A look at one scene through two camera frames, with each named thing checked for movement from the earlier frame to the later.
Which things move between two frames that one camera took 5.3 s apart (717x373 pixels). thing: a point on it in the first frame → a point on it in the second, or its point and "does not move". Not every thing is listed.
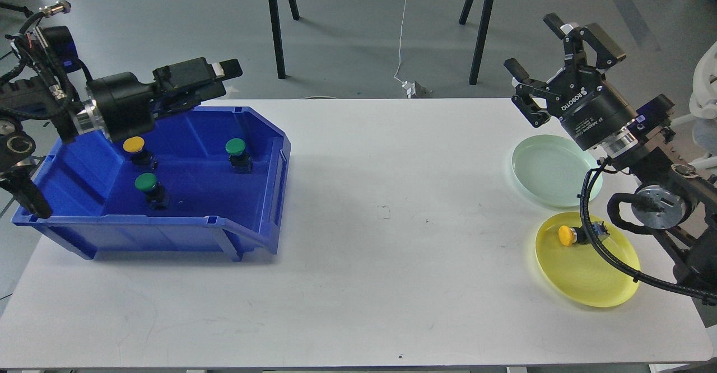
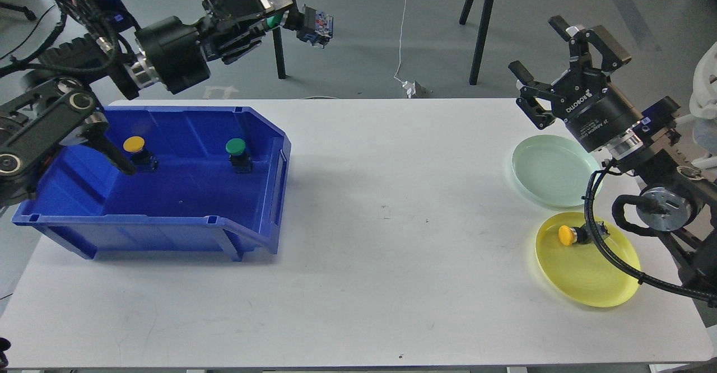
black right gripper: (581, 98) does not move
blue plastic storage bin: (210, 178) does not move
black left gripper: (125, 104) → (176, 54)
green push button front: (147, 182) → (312, 26)
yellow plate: (580, 271) does not move
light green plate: (551, 169) does not move
